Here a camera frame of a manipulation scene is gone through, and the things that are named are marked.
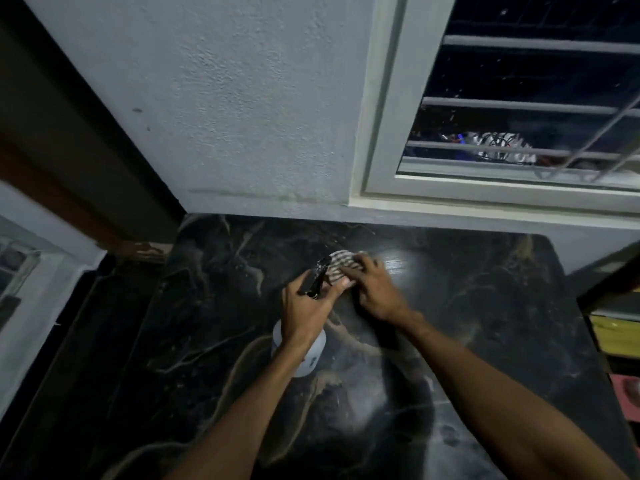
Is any dark door with brown frame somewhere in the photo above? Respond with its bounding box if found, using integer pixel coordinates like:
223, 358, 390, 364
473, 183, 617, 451
0, 0, 186, 265

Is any white window with mesh grille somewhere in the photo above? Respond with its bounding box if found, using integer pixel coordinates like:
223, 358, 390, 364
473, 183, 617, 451
0, 234, 41, 335

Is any person's left forearm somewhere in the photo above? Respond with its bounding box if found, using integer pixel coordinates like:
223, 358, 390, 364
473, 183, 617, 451
165, 324, 326, 480

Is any person's right hand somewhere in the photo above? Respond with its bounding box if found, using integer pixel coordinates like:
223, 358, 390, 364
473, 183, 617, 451
339, 253, 416, 325

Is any white window with bar grille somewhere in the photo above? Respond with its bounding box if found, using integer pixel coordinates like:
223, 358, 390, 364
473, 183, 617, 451
349, 0, 640, 215

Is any striped cloth behind window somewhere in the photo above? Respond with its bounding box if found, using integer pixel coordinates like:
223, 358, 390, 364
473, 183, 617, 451
469, 132, 536, 165

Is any checked wiping cloth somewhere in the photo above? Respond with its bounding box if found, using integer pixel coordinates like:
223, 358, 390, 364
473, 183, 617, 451
325, 249, 371, 288

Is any red yellow black wooden bench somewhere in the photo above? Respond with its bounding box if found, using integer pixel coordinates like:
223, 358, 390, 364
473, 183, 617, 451
575, 242, 640, 425

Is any black marble table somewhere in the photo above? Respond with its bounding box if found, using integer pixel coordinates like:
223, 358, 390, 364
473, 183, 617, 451
87, 213, 640, 480

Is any white spray bottle black trigger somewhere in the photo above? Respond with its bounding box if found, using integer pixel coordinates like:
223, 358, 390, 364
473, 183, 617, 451
271, 257, 333, 379

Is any person's right forearm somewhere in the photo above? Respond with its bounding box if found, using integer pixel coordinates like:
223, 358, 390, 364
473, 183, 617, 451
395, 312, 629, 480

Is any person's left hand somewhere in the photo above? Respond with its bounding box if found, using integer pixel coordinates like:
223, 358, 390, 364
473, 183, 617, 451
281, 267, 357, 348

